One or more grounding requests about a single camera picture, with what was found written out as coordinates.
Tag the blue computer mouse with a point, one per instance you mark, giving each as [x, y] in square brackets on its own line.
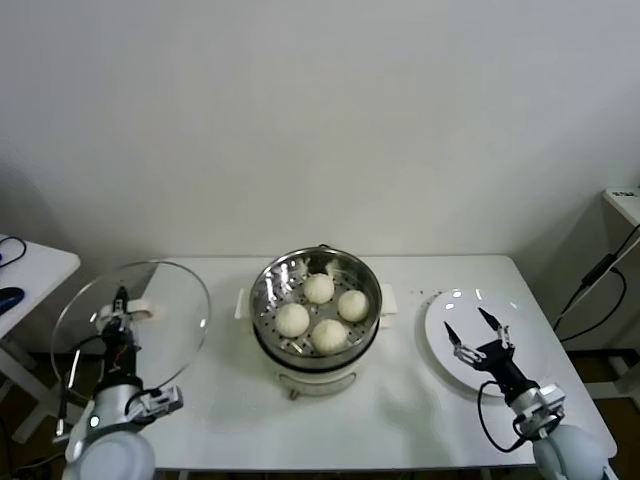
[9, 297]

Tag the round glass pot lid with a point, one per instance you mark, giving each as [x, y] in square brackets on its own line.
[170, 290]

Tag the scattered dark crumbs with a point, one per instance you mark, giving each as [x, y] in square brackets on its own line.
[422, 291]

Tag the white side table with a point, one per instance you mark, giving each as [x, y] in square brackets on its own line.
[45, 265]

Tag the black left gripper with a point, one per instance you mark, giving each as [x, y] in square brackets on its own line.
[122, 355]

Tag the white steamed baozi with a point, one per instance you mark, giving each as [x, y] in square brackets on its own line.
[352, 306]
[329, 336]
[319, 288]
[291, 320]

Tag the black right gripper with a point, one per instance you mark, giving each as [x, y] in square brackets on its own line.
[500, 362]

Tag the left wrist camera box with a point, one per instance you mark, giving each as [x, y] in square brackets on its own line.
[160, 400]

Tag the perforated steel steamer basket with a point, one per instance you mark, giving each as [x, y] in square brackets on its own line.
[270, 295]

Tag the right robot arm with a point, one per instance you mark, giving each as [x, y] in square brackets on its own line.
[570, 455]

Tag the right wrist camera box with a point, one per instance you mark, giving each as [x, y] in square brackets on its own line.
[550, 396]

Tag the large white plate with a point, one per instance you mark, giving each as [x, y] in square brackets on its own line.
[450, 310]

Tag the white electric cooking pot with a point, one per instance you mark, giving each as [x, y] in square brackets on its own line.
[320, 380]

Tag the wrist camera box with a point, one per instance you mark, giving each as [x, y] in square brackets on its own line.
[160, 400]
[550, 396]

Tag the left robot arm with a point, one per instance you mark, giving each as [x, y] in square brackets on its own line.
[110, 440]

